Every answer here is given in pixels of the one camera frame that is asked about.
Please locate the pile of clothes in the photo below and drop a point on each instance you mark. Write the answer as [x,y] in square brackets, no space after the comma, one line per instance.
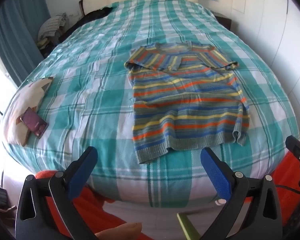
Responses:
[51,27]

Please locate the orange fluffy rug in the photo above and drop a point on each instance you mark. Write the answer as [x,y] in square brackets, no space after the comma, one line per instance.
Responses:
[90,205]

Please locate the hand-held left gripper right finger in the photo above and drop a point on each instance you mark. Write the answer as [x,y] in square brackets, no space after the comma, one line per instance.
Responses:
[216,173]

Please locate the green flat object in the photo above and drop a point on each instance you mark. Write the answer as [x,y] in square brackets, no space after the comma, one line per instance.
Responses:
[188,227]

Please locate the star pattern pillow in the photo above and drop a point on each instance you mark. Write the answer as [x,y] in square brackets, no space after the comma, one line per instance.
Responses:
[22,100]

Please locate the teal curtain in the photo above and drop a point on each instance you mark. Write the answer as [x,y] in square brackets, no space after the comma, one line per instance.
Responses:
[17,30]

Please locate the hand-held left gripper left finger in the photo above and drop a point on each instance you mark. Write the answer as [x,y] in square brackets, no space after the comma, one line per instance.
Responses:
[83,173]

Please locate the dark smartphone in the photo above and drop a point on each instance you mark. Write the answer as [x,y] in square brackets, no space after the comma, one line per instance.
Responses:
[34,122]

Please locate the person's left hand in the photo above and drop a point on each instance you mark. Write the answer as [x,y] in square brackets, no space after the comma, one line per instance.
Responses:
[120,231]

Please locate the teal plaid bedspread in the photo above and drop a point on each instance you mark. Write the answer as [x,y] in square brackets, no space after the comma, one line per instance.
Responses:
[95,85]

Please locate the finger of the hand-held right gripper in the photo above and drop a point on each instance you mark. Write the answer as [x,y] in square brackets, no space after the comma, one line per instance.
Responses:
[296,147]

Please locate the dark nightstand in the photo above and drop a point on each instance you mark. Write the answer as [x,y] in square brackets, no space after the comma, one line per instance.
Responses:
[223,22]

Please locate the striped knit sweater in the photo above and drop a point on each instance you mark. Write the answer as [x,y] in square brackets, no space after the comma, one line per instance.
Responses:
[187,105]

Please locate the dark cloth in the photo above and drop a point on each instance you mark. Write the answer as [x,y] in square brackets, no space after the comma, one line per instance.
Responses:
[90,17]

